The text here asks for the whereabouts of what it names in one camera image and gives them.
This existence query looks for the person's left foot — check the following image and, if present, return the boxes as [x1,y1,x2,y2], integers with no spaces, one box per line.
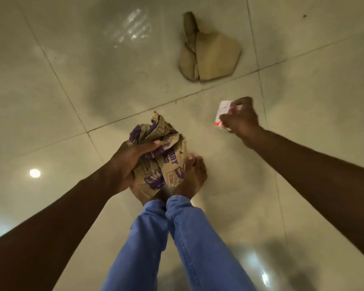
[130,181,170,207]

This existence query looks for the purple printed paper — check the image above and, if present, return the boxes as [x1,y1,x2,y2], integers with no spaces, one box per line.
[128,111,188,198]

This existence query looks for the person's foot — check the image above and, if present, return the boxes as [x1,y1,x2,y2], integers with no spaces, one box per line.
[130,181,170,207]
[173,154,208,200]

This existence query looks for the tan paper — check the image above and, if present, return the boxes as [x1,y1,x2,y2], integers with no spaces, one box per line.
[178,11,242,83]

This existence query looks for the person's right hand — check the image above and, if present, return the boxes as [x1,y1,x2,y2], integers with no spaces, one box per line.
[219,97,265,149]

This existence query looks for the person's right forearm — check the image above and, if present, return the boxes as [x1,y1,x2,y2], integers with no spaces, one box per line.
[248,129,364,267]

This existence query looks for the person's left hand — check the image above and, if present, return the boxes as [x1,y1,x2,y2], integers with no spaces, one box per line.
[109,139,162,196]

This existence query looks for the small red white carton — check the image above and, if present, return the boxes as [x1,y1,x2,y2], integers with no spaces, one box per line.
[214,100,243,131]

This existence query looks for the person's light blue trousers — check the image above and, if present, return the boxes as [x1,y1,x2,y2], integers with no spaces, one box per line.
[102,195,257,291]

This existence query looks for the person's right foot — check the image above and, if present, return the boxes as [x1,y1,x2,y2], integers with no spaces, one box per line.
[173,154,208,200]

